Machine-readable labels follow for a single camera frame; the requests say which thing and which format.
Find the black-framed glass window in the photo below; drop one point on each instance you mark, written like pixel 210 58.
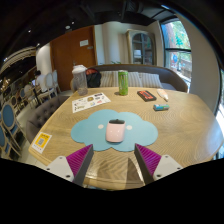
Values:
pixel 176 50
pixel 220 106

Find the green drink can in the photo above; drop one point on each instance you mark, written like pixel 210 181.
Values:
pixel 123 83

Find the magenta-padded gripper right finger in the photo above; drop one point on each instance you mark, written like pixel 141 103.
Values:
pixel 165 166

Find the grey tufted chair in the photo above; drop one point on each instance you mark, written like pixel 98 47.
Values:
pixel 41 115

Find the striped cushion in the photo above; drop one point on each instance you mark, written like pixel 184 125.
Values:
pixel 151 80
pixel 108 79
pixel 134 80

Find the clear grey shaker bottle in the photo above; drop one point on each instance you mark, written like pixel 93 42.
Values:
pixel 80 81

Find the black and red box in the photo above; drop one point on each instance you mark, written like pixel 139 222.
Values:
pixel 146 95

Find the yellow code sticker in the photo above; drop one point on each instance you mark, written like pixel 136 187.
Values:
pixel 41 142

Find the blue cloud-shaped mouse pad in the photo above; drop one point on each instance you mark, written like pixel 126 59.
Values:
pixel 90 131

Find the arched glass-door cabinet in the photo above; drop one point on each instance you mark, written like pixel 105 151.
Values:
pixel 141 48

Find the black backpack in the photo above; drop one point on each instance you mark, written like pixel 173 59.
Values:
pixel 93 79

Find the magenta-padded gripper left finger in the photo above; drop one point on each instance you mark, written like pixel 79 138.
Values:
pixel 61 166

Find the brown curved sofa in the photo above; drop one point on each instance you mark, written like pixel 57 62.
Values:
pixel 170 75

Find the brown wooden door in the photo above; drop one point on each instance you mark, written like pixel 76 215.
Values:
pixel 65 56

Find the pink computer mouse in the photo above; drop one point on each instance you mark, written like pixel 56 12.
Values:
pixel 115 131

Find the group of round-backed chairs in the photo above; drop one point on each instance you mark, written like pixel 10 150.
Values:
pixel 10 116

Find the white sticker sheet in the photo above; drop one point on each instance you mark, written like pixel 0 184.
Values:
pixel 90 102

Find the blue and green small pack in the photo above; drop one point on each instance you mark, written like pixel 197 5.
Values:
pixel 161 107

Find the white door sign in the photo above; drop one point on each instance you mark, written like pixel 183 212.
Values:
pixel 84 43

